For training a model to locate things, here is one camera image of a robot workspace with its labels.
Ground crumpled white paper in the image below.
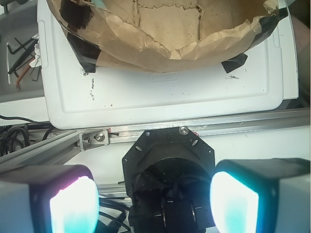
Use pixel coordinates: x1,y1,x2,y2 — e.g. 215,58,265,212
29,40,42,68

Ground aluminium extrusion rail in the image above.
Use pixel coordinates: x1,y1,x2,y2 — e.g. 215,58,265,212
0,108,311,174

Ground black hex keys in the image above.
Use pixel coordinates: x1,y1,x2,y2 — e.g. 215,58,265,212
6,38,39,79

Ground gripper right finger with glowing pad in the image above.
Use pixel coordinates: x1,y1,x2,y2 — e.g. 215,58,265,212
210,158,311,233

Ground orange wire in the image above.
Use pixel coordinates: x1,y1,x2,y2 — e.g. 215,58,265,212
15,62,36,91

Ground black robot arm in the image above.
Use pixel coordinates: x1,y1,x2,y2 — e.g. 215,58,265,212
0,128,311,233

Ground black cables bundle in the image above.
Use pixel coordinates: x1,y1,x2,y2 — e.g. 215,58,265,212
0,114,58,157

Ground metal corner bracket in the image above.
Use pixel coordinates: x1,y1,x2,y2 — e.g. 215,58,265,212
78,129,109,151

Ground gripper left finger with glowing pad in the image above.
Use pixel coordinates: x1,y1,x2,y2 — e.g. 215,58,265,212
0,165,99,233

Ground brown paper bag bin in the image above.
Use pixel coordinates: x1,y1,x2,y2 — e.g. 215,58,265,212
47,0,288,73

